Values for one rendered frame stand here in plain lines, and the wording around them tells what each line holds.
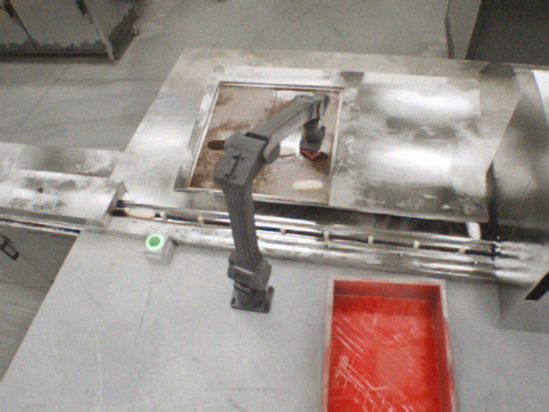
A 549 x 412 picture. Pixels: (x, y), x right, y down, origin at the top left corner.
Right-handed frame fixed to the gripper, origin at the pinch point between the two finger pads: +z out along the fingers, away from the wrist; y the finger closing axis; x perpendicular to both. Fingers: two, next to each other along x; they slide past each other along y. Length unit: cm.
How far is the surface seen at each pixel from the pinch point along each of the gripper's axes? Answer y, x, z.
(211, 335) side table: -68, 10, 0
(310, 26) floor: 220, 75, 134
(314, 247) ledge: -33.0, -10.5, 1.2
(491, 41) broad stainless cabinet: 141, -65, 56
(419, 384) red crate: -63, -49, -1
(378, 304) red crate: -44, -34, 2
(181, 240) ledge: -43, 31, 1
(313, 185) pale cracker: -12.7, -3.9, 0.1
